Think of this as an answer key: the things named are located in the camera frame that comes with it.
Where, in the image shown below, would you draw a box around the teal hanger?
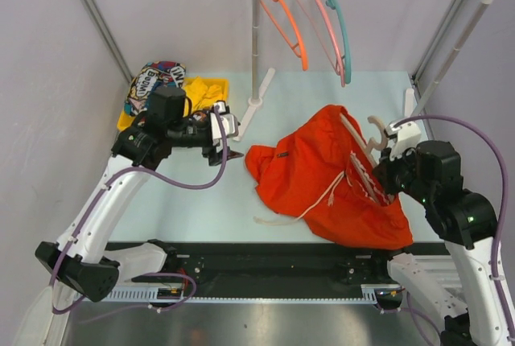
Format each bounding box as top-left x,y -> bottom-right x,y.
325,0 -> 352,87

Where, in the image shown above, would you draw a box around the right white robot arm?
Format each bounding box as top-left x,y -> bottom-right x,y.
373,141 -> 514,345

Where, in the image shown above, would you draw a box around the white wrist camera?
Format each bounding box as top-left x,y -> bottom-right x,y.
209,101 -> 239,146
385,122 -> 422,161

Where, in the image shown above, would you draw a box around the white slotted cable duct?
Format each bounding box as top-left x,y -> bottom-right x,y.
102,284 -> 404,305

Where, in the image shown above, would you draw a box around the orange hanger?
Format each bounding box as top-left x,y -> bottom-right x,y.
242,0 -> 310,71

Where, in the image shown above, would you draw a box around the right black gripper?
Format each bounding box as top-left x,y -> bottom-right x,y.
372,142 -> 432,204

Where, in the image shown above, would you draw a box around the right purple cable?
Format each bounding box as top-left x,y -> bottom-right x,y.
389,114 -> 515,346

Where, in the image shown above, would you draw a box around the comic print shorts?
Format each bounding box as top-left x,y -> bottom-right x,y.
124,61 -> 187,117

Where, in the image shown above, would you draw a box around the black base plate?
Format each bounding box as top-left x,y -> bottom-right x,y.
104,240 -> 451,299

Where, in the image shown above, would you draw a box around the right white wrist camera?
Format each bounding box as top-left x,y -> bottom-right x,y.
385,122 -> 422,161

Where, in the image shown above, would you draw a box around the pink hanger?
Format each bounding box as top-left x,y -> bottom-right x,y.
294,0 -> 347,88

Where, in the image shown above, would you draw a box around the purple cable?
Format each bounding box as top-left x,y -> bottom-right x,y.
389,114 -> 515,346
49,105 -> 230,325

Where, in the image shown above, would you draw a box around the yellow shorts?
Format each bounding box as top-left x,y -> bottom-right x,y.
183,76 -> 229,117

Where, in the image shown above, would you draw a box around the orange shorts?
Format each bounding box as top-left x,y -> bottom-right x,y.
245,105 -> 414,250

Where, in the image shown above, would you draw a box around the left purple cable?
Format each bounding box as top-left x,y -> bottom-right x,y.
49,105 -> 230,325

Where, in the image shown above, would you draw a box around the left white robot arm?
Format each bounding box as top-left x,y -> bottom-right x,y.
35,85 -> 240,302

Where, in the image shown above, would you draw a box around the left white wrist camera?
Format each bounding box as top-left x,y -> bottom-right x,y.
209,101 -> 239,146

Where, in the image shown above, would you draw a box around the beige hanger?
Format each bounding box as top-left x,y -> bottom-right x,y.
340,114 -> 393,205

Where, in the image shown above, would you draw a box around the aluminium frame rail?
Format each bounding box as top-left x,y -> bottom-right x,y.
415,255 -> 462,289

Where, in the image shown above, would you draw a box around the yellow plastic bin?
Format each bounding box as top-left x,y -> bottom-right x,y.
117,74 -> 229,131

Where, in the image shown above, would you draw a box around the white clothes rack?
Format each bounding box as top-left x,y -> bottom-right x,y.
231,0 -> 510,142

